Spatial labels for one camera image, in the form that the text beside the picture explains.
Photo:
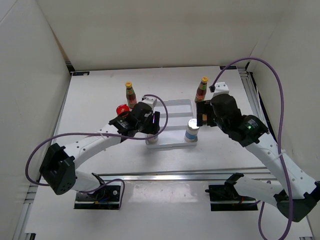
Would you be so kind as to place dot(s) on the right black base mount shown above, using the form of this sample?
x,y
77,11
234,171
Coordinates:
x,y
221,201

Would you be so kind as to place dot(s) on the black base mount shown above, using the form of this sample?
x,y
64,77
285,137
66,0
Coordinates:
x,y
110,197
221,201

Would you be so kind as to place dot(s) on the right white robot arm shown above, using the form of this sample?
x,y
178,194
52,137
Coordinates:
x,y
296,194

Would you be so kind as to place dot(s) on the yellow-capped sauce bottle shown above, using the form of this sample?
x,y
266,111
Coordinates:
x,y
130,95
201,90

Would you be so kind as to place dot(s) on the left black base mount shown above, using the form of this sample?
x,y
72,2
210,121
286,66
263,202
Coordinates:
x,y
110,197

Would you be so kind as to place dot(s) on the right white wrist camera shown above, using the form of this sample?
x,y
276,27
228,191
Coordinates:
x,y
219,88

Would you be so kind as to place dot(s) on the aluminium frame rail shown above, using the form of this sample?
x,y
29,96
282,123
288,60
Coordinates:
x,y
175,175

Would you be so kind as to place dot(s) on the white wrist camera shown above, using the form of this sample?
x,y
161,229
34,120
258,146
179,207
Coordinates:
x,y
150,101
219,88

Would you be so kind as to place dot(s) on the dark corner label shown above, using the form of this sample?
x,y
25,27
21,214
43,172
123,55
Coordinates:
x,y
81,73
232,67

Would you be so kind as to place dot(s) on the right dark corner label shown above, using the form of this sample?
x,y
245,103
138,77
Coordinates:
x,y
232,67

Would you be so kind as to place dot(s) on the silver-lidded shaker jar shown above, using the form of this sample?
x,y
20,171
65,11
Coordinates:
x,y
191,132
151,139

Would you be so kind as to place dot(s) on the white divided organizer tray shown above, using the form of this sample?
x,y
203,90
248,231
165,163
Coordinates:
x,y
180,111

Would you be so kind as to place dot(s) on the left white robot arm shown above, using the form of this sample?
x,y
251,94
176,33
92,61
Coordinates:
x,y
60,164

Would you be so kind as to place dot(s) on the red-lidded sauce jar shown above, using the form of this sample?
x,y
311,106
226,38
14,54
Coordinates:
x,y
204,119
122,110

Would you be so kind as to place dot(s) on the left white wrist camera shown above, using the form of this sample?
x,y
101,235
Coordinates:
x,y
150,101

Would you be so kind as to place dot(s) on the left dark corner label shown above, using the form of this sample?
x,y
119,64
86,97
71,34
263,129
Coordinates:
x,y
81,73

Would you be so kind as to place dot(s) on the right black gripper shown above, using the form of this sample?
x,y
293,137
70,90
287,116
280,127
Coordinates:
x,y
202,107

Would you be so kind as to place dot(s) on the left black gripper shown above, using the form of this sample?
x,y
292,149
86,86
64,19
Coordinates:
x,y
150,129

